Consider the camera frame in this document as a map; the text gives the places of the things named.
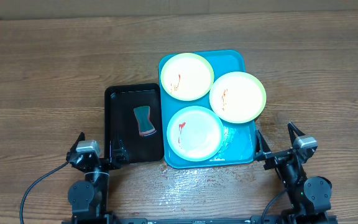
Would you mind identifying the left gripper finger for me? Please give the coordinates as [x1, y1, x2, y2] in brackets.
[70, 132, 85, 153]
[112, 132, 128, 157]

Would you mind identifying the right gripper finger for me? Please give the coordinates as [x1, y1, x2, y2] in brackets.
[255, 129, 271, 156]
[287, 122, 305, 143]

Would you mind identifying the light blue plate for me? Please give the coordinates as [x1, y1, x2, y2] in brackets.
[166, 106, 224, 162]

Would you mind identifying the black plastic tray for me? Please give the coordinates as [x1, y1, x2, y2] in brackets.
[104, 83, 164, 164]

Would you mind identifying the teal plastic tray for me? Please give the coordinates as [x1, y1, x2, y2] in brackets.
[160, 50, 256, 169]

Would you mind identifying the yellow-green plate with stain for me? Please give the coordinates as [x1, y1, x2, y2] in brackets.
[160, 53, 214, 101]

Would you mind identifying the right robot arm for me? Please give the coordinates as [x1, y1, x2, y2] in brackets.
[250, 122, 337, 224]

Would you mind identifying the teal and orange sponge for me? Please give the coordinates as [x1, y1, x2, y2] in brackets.
[134, 106, 156, 136]

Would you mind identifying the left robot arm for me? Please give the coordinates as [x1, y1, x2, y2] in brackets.
[66, 133, 128, 224]

